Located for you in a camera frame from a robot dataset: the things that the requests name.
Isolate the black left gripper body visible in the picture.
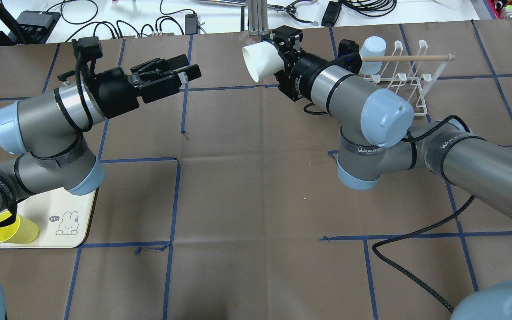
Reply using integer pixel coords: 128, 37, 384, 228
56, 38, 181, 120

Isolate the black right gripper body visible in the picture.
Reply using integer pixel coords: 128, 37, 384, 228
262, 26, 361, 101

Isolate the pale green plastic cup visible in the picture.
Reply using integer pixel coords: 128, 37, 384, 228
242, 42, 284, 82

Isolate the blue plastic cup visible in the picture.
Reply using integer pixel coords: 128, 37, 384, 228
359, 36, 387, 76

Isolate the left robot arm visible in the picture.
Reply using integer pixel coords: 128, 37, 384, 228
0, 36, 201, 228

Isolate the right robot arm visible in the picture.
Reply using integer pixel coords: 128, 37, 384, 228
242, 26, 512, 320

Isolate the yellow plastic cup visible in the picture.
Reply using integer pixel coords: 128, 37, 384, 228
0, 214, 39, 244

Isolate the black power adapter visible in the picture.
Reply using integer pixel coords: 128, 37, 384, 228
184, 13, 200, 35

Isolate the black power brick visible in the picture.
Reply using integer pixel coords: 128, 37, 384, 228
320, 0, 343, 27

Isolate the cream plastic tray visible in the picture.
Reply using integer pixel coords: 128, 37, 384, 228
0, 188, 98, 248

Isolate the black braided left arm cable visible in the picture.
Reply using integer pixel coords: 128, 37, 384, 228
0, 49, 94, 229

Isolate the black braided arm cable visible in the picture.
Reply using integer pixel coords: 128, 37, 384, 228
0, 49, 94, 229
372, 115, 476, 314

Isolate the aluminium frame post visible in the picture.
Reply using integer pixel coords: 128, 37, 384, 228
247, 0, 270, 36

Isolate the white wire cup rack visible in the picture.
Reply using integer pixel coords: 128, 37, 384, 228
359, 39, 456, 117

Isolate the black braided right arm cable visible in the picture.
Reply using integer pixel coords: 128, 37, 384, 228
372, 115, 476, 314

